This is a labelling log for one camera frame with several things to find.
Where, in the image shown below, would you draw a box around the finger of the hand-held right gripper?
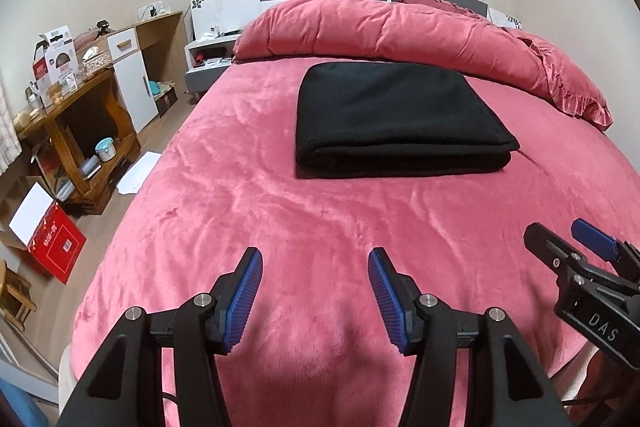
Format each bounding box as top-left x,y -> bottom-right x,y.
571,218 -> 623,260
524,222 -> 583,280

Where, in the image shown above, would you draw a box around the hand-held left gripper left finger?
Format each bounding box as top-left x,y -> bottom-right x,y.
57,247 -> 263,427

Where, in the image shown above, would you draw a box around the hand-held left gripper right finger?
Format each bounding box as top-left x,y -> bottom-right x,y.
367,248 -> 563,427

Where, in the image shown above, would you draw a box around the black pants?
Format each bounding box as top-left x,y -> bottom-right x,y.
294,62 -> 521,180

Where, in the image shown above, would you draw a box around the pink plush bed blanket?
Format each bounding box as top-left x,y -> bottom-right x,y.
67,57 -> 640,427

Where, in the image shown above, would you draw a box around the white paper sheet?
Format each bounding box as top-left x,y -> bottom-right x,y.
117,150 -> 162,195

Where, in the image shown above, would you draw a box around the red cardboard box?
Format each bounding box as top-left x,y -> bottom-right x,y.
9,182 -> 87,285

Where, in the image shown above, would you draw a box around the teal pot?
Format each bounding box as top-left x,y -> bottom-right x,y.
95,137 -> 117,162

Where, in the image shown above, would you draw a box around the grey and white nightstand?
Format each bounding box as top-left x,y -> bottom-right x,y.
184,32 -> 246,100

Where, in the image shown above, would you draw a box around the wooden stool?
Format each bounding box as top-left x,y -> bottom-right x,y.
0,259 -> 38,333

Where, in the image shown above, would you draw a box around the white floral nightstand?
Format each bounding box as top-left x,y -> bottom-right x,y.
489,7 -> 523,30

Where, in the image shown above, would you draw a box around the white and wood desk cabinet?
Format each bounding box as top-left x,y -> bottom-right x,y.
105,10 -> 187,132

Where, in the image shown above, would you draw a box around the blue seat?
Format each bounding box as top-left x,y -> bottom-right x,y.
0,372 -> 51,427

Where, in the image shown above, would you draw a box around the wooden table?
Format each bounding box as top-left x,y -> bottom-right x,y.
15,67 -> 142,214

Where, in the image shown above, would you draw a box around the pink duvet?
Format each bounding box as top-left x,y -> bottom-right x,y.
232,0 -> 613,132

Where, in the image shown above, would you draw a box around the white floral cabinet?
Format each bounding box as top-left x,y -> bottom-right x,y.
190,0 -> 262,42

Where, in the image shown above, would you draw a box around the white and red carton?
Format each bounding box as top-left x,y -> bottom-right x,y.
32,25 -> 76,85

